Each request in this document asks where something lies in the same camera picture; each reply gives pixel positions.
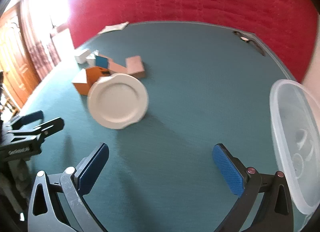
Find clear plastic container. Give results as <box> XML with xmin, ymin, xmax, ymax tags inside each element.
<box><xmin>269</xmin><ymin>79</ymin><xmax>320</xmax><ymax>215</ymax></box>

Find white paper card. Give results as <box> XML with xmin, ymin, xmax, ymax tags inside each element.
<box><xmin>97</xmin><ymin>22</ymin><xmax>130</xmax><ymax>35</ymax></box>

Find patterned curtain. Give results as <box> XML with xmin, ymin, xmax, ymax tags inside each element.
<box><xmin>19</xmin><ymin>0</ymin><xmax>63</xmax><ymax>80</ymax></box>

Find blue wooden block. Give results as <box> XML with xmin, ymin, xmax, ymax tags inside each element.
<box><xmin>95</xmin><ymin>55</ymin><xmax>110</xmax><ymax>69</ymax></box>

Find white plate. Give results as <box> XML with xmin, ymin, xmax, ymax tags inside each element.
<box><xmin>87</xmin><ymin>73</ymin><xmax>149</xmax><ymax>130</ymax></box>

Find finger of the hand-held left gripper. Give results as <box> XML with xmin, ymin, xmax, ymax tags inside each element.
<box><xmin>9</xmin><ymin>117</ymin><xmax>65</xmax><ymax>145</ymax></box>
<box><xmin>6</xmin><ymin>111</ymin><xmax>44</xmax><ymax>131</ymax></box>

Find orange wooden block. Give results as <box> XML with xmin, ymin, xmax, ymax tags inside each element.
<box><xmin>72</xmin><ymin>67</ymin><xmax>112</xmax><ymax>96</ymax></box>

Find white striped triangular block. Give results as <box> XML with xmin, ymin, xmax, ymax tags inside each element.
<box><xmin>85</xmin><ymin>53</ymin><xmax>99</xmax><ymax>67</ymax></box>
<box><xmin>74</xmin><ymin>48</ymin><xmax>90</xmax><ymax>64</ymax></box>

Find brown wooden wardrobe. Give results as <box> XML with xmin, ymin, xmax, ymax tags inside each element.
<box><xmin>0</xmin><ymin>5</ymin><xmax>42</xmax><ymax>109</ymax></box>

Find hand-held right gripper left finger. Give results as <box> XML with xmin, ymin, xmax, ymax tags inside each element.
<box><xmin>27</xmin><ymin>142</ymin><xmax>110</xmax><ymax>232</ymax></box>

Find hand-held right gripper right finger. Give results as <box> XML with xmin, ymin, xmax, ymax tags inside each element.
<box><xmin>212</xmin><ymin>143</ymin><xmax>294</xmax><ymax>232</ymax></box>

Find natural wood cube block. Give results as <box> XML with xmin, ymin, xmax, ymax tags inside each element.
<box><xmin>125</xmin><ymin>56</ymin><xmax>146</xmax><ymax>79</ymax></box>

